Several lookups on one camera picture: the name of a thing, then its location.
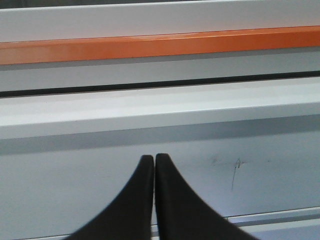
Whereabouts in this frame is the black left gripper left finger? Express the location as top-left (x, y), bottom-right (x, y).
top-left (67, 155), bottom-right (154, 240)

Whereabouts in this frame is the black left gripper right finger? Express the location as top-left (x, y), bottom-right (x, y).
top-left (155, 153), bottom-right (254, 240)

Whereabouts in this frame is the white cabinet drawer front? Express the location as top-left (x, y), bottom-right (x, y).
top-left (149, 208), bottom-right (320, 240)

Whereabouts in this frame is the white fume hood sash frame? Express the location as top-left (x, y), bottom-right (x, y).
top-left (0, 0), bottom-right (320, 156)

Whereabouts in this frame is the orange sash handle bar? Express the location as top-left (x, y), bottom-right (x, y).
top-left (0, 25), bottom-right (320, 65)

